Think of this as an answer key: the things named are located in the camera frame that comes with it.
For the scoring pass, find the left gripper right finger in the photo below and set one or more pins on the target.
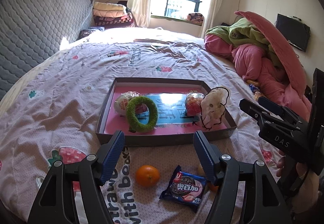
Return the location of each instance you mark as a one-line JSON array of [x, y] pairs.
[[262, 202]]

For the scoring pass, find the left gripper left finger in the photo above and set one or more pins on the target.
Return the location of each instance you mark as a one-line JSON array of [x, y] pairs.
[[55, 200]]

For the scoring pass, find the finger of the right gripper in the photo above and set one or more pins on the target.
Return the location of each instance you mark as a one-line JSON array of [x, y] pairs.
[[263, 116], [283, 112]]

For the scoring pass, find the blue oreo cookie packet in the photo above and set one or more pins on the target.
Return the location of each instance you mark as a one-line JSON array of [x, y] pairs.
[[185, 189]]

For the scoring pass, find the orange mandarin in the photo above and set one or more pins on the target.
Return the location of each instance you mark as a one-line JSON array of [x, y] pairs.
[[147, 176], [212, 187]]

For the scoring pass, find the person right hand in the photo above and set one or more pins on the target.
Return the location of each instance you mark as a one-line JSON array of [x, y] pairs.
[[299, 186]]

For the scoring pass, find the snack packets beside quilt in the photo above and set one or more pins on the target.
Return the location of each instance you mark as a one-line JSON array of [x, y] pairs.
[[255, 88]]

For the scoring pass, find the pink cushion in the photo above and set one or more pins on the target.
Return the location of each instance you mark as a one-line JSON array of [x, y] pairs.
[[283, 50]]

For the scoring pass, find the pink quilt pile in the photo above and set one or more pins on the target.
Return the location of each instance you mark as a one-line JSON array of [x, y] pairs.
[[283, 86]]

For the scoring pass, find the clear candy bag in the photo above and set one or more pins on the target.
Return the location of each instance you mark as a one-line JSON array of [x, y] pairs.
[[192, 103]]

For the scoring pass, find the green blanket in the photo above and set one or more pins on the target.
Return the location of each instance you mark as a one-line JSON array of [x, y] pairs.
[[244, 32]]

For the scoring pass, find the pink blue book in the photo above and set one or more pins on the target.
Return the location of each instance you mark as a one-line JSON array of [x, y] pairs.
[[170, 102]]

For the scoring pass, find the dark cardboard box tray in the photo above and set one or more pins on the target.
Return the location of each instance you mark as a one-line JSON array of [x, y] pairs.
[[221, 131]]

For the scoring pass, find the folded cloth on windowsill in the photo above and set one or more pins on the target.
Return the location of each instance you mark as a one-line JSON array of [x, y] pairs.
[[195, 18]]

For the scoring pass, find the white egg toy package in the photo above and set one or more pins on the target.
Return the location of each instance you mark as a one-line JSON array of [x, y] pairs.
[[120, 104]]

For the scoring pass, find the stack of folded blankets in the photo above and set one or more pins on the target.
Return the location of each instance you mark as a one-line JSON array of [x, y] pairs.
[[109, 15]]

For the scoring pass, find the dark pillow by headboard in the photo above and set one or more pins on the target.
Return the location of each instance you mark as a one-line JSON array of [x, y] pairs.
[[86, 32]]

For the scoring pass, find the grey quilted headboard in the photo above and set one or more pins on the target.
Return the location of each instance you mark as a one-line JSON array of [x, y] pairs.
[[32, 31]]

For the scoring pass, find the black wall television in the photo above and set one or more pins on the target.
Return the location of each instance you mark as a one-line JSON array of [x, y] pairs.
[[295, 32]]

